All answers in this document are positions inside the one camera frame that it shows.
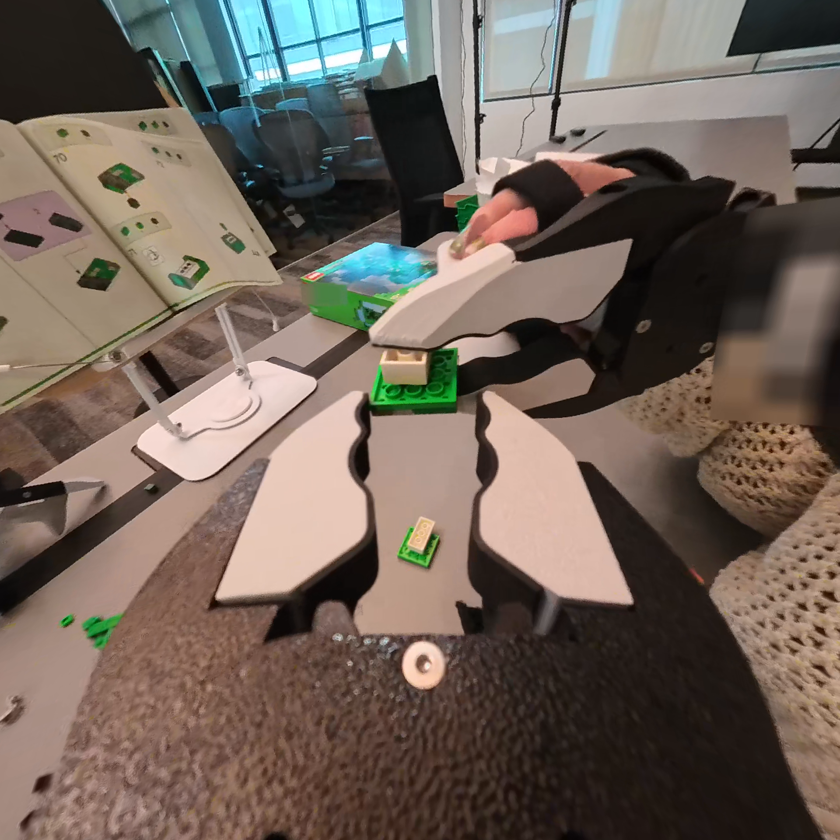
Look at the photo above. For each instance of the white book stand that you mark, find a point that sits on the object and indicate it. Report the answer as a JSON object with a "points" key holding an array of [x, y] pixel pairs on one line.
{"points": [[216, 420]]}

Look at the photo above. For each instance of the dark board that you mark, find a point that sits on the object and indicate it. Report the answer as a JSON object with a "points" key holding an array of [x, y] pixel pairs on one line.
{"points": [[65, 52]]}

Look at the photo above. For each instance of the white paper bag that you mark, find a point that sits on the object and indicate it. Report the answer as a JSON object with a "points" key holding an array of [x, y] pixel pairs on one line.
{"points": [[499, 172]]}

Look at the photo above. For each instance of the green lego panel with studs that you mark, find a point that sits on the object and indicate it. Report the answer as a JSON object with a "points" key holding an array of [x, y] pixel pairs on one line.
{"points": [[410, 558]]}

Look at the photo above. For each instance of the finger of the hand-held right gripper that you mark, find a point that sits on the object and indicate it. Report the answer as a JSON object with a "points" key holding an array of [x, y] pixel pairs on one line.
{"points": [[525, 289], [525, 380]]}

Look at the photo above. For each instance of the large paned window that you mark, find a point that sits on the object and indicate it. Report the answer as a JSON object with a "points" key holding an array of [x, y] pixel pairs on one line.
{"points": [[315, 33]]}

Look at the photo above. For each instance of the pile of green lego bricks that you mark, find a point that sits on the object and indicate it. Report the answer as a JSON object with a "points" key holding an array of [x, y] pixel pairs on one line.
{"points": [[98, 627]]}

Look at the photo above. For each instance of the person's knit sweater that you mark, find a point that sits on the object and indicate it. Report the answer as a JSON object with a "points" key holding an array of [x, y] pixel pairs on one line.
{"points": [[787, 656]]}

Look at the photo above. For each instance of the black light stand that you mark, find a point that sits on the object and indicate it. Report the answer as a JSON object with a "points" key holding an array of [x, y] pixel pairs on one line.
{"points": [[478, 79], [558, 65]]}

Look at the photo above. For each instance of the spare hand-held gripper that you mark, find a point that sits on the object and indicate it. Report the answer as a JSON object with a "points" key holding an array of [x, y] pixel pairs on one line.
{"points": [[39, 525]]}

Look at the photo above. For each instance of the grey meeting table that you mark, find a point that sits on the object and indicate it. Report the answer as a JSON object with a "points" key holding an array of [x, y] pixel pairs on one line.
{"points": [[689, 141]]}

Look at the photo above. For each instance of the lego instruction booklet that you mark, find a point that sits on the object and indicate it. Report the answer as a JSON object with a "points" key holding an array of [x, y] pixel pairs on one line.
{"points": [[190, 190]]}

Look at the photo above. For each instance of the person's right hand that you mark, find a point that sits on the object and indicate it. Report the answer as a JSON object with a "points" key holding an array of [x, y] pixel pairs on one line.
{"points": [[505, 220]]}

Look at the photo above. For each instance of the group of black office chairs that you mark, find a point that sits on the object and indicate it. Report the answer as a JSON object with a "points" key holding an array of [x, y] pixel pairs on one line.
{"points": [[289, 151]]}

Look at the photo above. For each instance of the black partition panel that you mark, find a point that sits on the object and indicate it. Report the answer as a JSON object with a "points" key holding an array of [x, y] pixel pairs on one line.
{"points": [[413, 144]]}

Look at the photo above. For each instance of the light grey lego bracket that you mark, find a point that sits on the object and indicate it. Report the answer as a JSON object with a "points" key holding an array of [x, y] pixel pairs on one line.
{"points": [[10, 712]]}

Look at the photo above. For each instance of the green plastic crate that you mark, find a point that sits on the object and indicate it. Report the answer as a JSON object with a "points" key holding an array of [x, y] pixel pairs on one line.
{"points": [[467, 213]]}

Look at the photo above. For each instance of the green lego box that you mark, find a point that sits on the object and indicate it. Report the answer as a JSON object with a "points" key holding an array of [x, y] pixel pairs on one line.
{"points": [[367, 269]]}

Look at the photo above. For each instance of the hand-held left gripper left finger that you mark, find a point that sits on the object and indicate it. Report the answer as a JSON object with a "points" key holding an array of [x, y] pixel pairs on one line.
{"points": [[308, 525]]}

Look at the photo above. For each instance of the white lego brick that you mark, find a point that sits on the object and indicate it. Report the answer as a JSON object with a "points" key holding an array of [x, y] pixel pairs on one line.
{"points": [[422, 531], [407, 367]]}

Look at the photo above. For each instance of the dark wall screen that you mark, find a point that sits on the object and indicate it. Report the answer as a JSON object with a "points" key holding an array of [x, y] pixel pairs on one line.
{"points": [[787, 26]]}

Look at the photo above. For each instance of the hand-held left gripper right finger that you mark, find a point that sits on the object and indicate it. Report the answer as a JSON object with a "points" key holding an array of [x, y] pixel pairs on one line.
{"points": [[544, 525]]}

